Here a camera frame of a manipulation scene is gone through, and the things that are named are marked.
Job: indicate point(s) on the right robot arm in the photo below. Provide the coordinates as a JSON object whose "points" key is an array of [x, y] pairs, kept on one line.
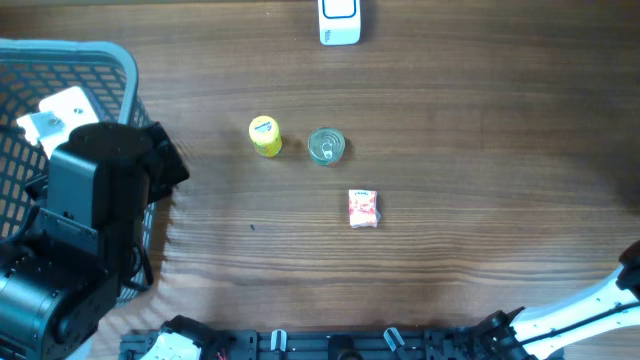
{"points": [[538, 332]]}

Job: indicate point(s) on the yellow lid jar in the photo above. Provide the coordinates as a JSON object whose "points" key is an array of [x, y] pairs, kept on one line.
{"points": [[265, 135]]}

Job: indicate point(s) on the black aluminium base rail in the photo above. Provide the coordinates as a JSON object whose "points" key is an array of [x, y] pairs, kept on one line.
{"points": [[434, 344]]}

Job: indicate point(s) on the grey plastic mesh basket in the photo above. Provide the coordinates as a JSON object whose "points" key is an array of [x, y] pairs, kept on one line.
{"points": [[32, 70]]}

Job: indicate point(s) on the silver top tin can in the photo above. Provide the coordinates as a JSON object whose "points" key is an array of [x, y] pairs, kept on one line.
{"points": [[326, 146]]}

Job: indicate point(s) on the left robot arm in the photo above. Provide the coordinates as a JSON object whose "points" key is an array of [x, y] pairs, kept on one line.
{"points": [[81, 243]]}

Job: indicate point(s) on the white barcode scanner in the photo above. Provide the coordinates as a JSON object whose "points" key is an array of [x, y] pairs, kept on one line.
{"points": [[339, 22]]}

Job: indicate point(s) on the red juice carton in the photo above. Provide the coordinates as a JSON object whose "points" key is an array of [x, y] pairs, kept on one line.
{"points": [[362, 207]]}

